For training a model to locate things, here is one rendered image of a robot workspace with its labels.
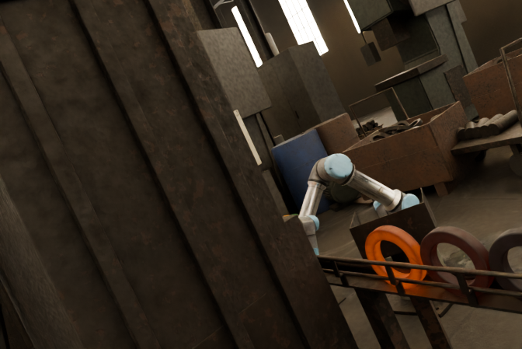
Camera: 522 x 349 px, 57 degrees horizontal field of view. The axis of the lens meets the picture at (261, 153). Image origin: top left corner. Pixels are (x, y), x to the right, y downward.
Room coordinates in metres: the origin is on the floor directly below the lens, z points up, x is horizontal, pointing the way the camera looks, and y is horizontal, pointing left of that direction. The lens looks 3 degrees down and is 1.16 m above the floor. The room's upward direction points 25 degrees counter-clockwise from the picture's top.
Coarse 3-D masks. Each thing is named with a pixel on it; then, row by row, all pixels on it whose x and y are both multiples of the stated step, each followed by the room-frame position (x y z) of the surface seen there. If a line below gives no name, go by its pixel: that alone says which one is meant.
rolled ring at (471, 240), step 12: (444, 228) 1.15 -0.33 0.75; (456, 228) 1.14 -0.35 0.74; (432, 240) 1.17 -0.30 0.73; (444, 240) 1.14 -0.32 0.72; (456, 240) 1.12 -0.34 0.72; (468, 240) 1.10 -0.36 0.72; (420, 252) 1.22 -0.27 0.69; (432, 252) 1.20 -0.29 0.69; (468, 252) 1.10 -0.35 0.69; (480, 252) 1.08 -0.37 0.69; (432, 264) 1.20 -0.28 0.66; (480, 264) 1.09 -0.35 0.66; (432, 276) 1.21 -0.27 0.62; (444, 276) 1.19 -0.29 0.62; (480, 276) 1.10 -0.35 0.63; (444, 288) 1.20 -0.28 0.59
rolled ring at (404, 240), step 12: (384, 228) 1.29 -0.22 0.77; (396, 228) 1.28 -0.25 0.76; (372, 240) 1.33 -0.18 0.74; (396, 240) 1.26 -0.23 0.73; (408, 240) 1.24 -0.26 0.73; (372, 252) 1.34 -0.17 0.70; (408, 252) 1.24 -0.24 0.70; (420, 264) 1.23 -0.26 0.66; (396, 276) 1.32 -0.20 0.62; (408, 276) 1.27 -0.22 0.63; (420, 276) 1.24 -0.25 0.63
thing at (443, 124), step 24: (408, 120) 4.71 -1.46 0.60; (432, 120) 3.89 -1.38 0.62; (456, 120) 4.16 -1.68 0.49; (360, 144) 4.70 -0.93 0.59; (384, 144) 4.16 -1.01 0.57; (408, 144) 4.00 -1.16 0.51; (432, 144) 3.86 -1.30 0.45; (456, 144) 4.04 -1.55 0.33; (360, 168) 4.40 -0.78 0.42; (384, 168) 4.23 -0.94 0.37; (408, 168) 4.07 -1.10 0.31; (432, 168) 3.92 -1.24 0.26; (456, 168) 3.92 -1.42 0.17
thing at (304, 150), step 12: (312, 132) 5.39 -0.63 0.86; (288, 144) 5.30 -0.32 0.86; (300, 144) 5.29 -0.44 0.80; (312, 144) 5.34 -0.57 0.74; (276, 156) 5.47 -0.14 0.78; (288, 156) 5.33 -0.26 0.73; (300, 156) 5.29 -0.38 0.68; (312, 156) 5.31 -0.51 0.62; (324, 156) 5.40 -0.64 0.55; (288, 168) 5.37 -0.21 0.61; (300, 168) 5.30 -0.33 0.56; (288, 180) 5.44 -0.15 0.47; (300, 180) 5.33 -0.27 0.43; (300, 192) 5.36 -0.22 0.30; (300, 204) 5.43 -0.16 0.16; (324, 204) 5.29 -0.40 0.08
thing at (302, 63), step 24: (288, 48) 6.70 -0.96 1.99; (312, 48) 7.03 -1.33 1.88; (264, 72) 7.15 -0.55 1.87; (288, 72) 6.82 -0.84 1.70; (312, 72) 6.88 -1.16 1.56; (288, 96) 6.97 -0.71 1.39; (312, 96) 6.73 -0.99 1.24; (336, 96) 7.06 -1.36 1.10; (288, 120) 7.12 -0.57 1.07; (312, 120) 6.79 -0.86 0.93
